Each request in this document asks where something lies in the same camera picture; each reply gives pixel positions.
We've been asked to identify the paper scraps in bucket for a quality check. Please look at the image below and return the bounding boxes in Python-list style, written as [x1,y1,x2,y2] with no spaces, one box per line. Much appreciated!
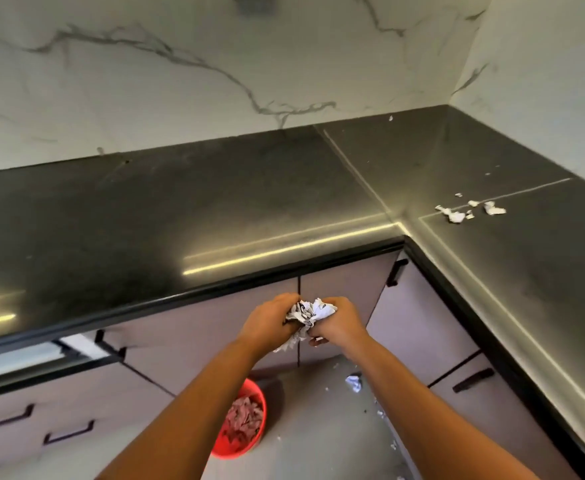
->
[221,396,264,447]

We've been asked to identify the person's right hand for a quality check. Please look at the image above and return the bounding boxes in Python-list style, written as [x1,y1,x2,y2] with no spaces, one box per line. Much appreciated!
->
[308,296,371,352]

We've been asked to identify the mauve corner cabinet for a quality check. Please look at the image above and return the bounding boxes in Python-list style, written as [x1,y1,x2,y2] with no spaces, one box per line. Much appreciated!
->
[365,250,585,480]

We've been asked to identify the grey wall socket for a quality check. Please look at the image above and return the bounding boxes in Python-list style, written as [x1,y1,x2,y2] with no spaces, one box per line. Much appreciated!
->
[233,0,279,17]

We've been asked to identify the scattered white paper scraps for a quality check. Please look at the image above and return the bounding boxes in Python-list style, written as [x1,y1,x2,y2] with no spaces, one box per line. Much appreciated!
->
[434,193,507,224]

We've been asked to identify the person's left hand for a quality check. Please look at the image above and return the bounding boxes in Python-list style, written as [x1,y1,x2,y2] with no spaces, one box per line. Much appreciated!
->
[237,293,302,357]

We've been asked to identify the person's right forearm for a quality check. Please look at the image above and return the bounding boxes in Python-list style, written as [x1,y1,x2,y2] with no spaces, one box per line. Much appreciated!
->
[342,335,541,480]

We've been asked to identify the red plastic bucket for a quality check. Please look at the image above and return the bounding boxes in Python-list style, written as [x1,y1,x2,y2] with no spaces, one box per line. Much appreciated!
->
[209,378,267,460]

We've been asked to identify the person's left forearm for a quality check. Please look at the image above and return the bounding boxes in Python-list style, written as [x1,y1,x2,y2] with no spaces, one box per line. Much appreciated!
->
[96,339,273,480]

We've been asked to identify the mauve cabinet with drawers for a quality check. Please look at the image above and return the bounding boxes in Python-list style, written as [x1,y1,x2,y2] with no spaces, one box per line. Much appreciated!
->
[0,250,403,480]

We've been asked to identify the printed paper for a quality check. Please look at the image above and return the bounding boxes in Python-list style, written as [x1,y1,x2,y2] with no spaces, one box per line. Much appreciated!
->
[272,298,339,353]

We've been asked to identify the black cabinet handle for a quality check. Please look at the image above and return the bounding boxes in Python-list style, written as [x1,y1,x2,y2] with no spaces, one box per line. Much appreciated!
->
[386,258,410,288]
[43,420,96,447]
[0,403,36,436]
[94,329,127,360]
[452,368,496,394]

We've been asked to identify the open cabinet drawer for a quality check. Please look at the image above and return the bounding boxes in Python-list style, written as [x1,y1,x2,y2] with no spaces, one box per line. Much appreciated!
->
[0,332,123,398]

